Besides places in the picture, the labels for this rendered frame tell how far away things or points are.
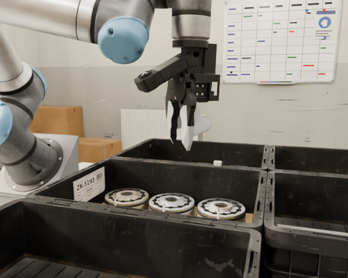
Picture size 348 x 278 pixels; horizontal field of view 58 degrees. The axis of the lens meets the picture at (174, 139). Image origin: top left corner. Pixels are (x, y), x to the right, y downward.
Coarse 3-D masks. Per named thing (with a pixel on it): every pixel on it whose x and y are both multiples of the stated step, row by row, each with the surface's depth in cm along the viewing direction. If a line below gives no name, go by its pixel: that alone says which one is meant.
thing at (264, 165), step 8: (144, 144) 101; (216, 144) 102; (224, 144) 101; (232, 144) 100; (240, 144) 99; (248, 144) 99; (256, 144) 99; (120, 152) 87; (264, 152) 87; (144, 160) 79; (152, 160) 79; (160, 160) 79; (264, 160) 84; (248, 168) 71; (256, 168) 71; (264, 168) 71
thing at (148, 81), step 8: (176, 56) 61; (184, 56) 59; (160, 64) 61; (168, 64) 58; (176, 64) 58; (184, 64) 59; (192, 64) 60; (144, 72) 58; (152, 72) 58; (160, 72) 57; (168, 72) 58; (176, 72) 59; (136, 80) 58; (144, 80) 56; (152, 80) 57; (160, 80) 58; (144, 88) 57; (152, 88) 57
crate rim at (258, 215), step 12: (84, 168) 71; (204, 168) 73; (216, 168) 72; (228, 168) 71; (240, 168) 71; (60, 180) 63; (264, 180) 62; (36, 192) 56; (264, 192) 56; (84, 204) 50; (96, 204) 50; (264, 204) 50; (168, 216) 46; (180, 216) 46; (192, 216) 46; (252, 228) 42
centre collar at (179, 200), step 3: (168, 195) 72; (171, 195) 72; (174, 195) 72; (162, 198) 70; (165, 198) 70; (168, 198) 71; (171, 198) 72; (174, 198) 71; (177, 198) 71; (180, 198) 70; (162, 201) 69; (165, 201) 68; (168, 201) 68; (171, 201) 68; (174, 201) 68; (177, 201) 68; (180, 201) 69; (168, 204) 68; (171, 204) 68; (174, 204) 68; (177, 204) 68
